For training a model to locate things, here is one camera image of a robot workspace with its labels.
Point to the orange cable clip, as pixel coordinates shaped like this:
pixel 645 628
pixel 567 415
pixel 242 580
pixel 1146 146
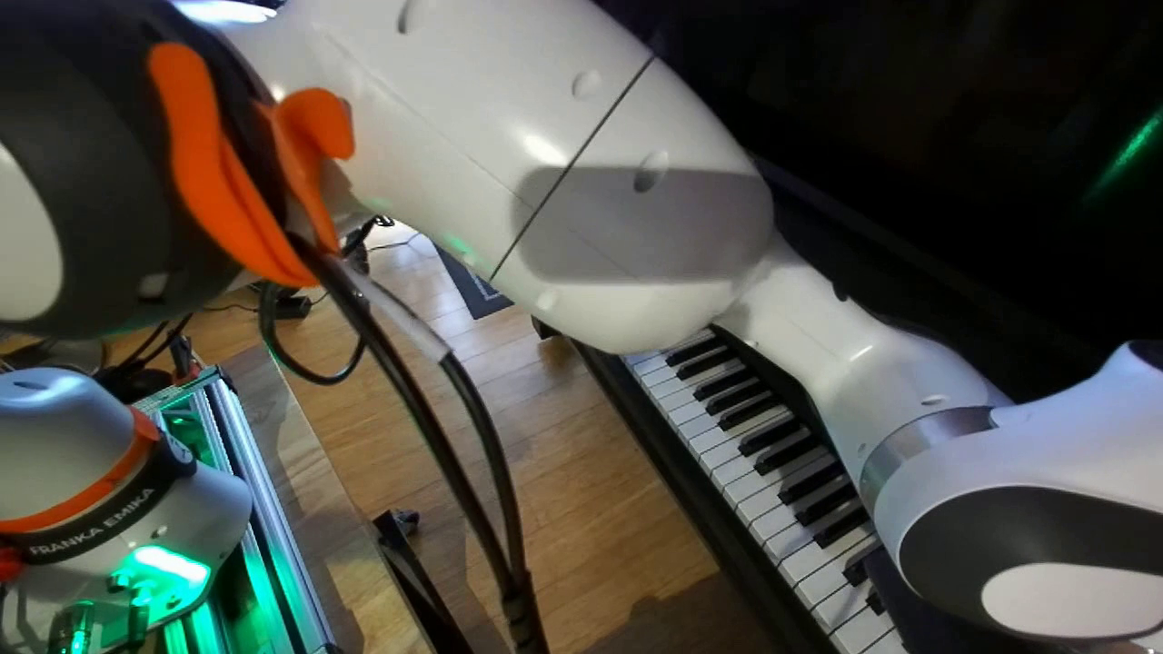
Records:
pixel 308 127

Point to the black upright piano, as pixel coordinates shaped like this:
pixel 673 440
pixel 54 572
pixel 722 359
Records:
pixel 944 238

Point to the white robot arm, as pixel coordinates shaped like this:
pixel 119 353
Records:
pixel 156 152

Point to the black tripod foot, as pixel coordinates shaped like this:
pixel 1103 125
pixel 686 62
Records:
pixel 421 599

